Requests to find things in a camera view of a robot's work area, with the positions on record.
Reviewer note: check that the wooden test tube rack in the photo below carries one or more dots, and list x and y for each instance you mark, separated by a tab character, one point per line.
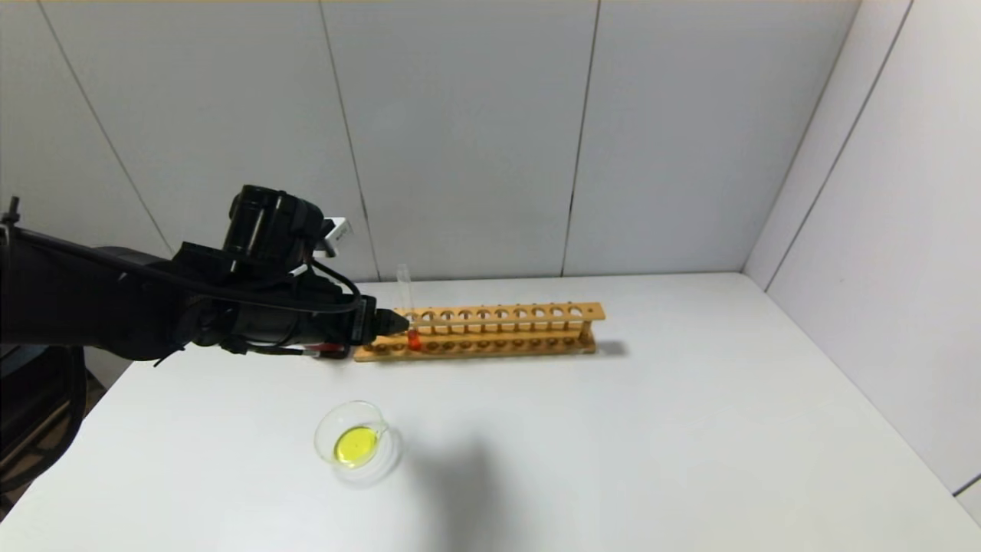
498	314

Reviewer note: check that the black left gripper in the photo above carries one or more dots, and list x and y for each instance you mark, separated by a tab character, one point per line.
365	322

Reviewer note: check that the clear glass beaker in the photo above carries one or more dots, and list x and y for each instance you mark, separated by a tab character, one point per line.
356	446

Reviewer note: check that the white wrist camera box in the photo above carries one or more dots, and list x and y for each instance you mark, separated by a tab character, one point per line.
337	234

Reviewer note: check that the dark red cup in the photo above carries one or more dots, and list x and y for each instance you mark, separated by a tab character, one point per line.
329	353

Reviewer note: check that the test tube with red pigment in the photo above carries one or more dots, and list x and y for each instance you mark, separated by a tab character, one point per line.
404	287

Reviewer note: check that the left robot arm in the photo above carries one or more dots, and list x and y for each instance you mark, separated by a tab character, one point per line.
77	299

